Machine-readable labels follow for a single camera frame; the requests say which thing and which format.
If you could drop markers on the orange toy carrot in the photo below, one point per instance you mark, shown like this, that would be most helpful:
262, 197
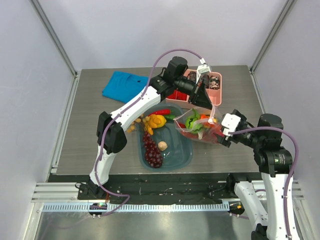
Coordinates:
204, 117

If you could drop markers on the red rolled sock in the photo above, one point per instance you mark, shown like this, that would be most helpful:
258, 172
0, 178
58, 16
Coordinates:
181, 96
173, 96

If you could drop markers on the dark rolled sock middle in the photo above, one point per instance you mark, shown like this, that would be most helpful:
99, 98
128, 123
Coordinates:
206, 80

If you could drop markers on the brown longan bunch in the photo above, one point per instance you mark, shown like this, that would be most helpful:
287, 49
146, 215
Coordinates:
141, 123

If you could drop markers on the teal plastic basket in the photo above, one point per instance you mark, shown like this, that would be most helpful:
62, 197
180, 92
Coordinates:
179, 150

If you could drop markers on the purple grape bunch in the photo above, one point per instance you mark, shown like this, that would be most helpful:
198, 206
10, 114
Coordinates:
152, 152

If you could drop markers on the orange toy fruit cluster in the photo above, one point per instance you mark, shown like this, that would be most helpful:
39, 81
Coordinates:
154, 121

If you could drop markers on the toy green onion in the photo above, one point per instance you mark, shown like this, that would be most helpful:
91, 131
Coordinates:
206, 125

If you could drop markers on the white toy garlic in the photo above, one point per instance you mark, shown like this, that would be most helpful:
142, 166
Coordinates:
162, 145

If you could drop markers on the green toy cucumber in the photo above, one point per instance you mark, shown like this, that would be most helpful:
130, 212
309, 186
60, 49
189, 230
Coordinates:
169, 117

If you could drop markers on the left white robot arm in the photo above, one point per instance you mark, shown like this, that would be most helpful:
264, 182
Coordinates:
111, 138

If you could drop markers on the red rolled sock left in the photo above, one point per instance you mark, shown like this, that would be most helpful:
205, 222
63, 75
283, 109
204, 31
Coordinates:
173, 96

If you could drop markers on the red toy chili pepper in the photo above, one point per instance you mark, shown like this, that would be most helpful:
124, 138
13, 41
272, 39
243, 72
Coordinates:
161, 112

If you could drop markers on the green toy melon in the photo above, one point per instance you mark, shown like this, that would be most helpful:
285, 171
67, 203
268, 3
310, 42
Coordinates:
191, 124

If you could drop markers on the blue folded cloth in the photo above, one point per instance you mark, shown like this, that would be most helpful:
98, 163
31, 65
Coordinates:
124, 86

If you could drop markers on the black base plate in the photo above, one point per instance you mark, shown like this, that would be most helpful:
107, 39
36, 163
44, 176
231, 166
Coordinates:
166, 189

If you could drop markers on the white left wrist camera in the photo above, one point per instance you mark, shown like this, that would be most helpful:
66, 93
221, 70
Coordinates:
202, 69

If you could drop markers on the red rolled sock right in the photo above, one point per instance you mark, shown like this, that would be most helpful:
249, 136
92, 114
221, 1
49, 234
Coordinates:
181, 96

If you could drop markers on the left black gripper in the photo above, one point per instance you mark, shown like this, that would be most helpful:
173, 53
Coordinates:
198, 96

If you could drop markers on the floral rolled sock right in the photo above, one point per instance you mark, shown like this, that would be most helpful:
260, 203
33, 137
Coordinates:
214, 83

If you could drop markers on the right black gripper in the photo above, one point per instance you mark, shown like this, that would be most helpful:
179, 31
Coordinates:
225, 139

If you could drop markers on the clear zip top bag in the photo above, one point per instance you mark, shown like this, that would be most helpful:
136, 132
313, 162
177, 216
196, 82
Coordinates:
214, 115

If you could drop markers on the dark rolled sock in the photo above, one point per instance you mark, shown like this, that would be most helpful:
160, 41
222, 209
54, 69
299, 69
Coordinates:
206, 80
192, 76

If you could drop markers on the white slotted cable duct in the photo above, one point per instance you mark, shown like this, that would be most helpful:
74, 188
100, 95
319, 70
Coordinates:
102, 207

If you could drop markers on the red toy lobster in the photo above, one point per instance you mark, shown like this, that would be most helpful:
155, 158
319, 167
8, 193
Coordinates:
207, 134

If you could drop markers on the dark rolled sock left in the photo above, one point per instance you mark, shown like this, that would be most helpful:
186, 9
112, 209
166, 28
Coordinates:
192, 76

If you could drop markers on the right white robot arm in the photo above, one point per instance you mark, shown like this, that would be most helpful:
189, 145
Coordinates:
275, 152

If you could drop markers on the pink divided organizer box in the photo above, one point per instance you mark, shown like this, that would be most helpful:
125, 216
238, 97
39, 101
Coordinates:
214, 95

